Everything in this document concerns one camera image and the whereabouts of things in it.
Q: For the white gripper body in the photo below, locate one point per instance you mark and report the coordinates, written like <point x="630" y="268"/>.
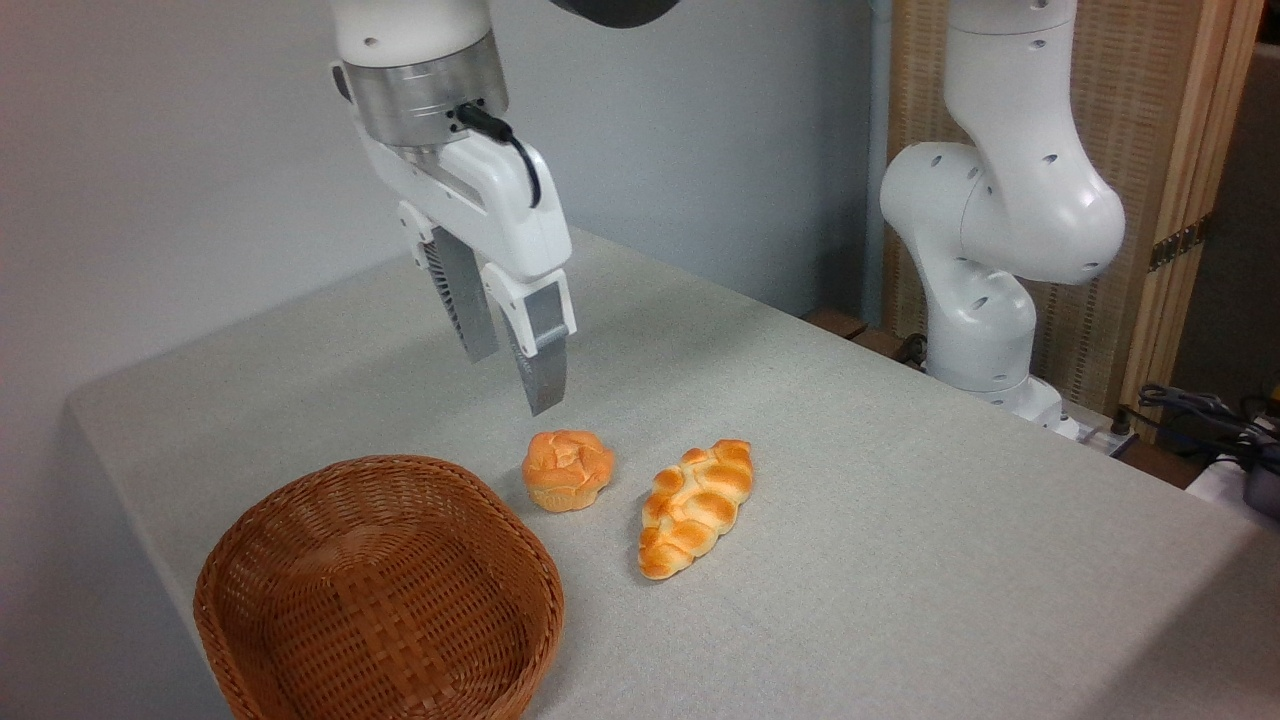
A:
<point x="500" y="210"/>

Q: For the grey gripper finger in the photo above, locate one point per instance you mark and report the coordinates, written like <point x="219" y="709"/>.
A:
<point x="542" y="350"/>
<point x="465" y="300"/>

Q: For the round orange bread roll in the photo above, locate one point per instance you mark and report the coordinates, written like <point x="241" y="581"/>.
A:
<point x="567" y="470"/>

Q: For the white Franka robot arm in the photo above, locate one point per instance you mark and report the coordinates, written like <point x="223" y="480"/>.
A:
<point x="1000" y="200"/>

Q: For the braided orange bread loaf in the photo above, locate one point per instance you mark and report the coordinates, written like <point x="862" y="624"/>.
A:
<point x="695" y="505"/>

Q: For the brown woven wicker basket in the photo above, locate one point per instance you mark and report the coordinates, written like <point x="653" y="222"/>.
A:
<point x="380" y="600"/>

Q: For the brown wooden board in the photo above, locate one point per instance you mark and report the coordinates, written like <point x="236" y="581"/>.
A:
<point x="835" y="322"/>

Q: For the grey tablecloth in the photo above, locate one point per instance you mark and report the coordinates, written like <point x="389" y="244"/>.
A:
<point x="900" y="550"/>

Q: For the white power strip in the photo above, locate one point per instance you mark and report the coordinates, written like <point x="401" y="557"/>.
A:
<point x="1105" y="440"/>

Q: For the wood and rattan folding screen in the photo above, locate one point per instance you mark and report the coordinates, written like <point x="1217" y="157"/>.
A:
<point x="1135" y="100"/>

